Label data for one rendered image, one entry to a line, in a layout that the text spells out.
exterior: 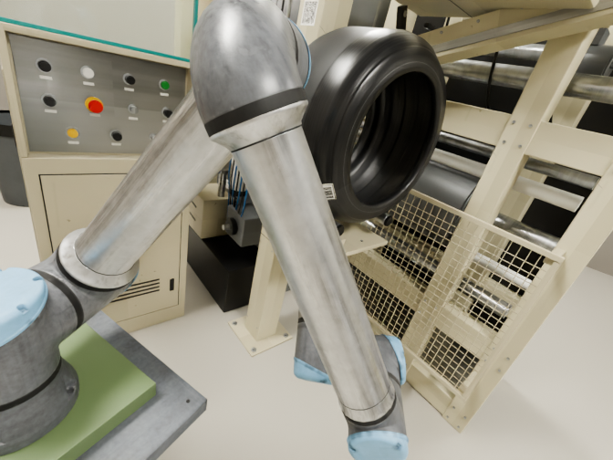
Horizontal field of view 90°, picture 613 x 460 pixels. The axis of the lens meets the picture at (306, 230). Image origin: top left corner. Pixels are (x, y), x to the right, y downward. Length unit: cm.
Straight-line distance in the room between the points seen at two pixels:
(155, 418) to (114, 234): 42
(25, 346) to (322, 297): 50
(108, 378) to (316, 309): 59
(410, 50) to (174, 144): 67
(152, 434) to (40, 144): 99
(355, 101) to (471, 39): 60
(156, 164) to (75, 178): 84
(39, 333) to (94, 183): 78
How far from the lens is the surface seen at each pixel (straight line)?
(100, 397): 84
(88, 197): 140
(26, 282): 70
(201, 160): 51
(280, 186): 33
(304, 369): 65
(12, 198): 316
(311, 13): 126
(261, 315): 164
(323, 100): 84
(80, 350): 94
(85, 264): 72
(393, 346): 65
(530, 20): 128
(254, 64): 32
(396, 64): 92
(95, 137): 138
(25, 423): 79
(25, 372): 73
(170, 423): 83
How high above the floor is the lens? 131
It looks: 26 degrees down
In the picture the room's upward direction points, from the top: 14 degrees clockwise
